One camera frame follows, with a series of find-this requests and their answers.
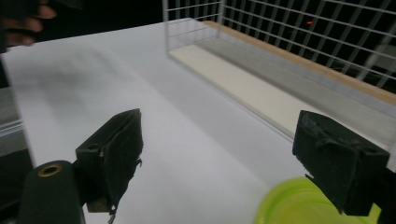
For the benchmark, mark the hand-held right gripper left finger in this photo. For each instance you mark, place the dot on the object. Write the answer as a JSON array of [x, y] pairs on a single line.
[[115, 155]]

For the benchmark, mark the lime green plastic lid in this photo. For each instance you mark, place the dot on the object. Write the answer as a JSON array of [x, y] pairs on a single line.
[[299, 205]]

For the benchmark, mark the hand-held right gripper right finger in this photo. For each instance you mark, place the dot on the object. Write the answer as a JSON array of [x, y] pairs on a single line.
[[339, 161]]

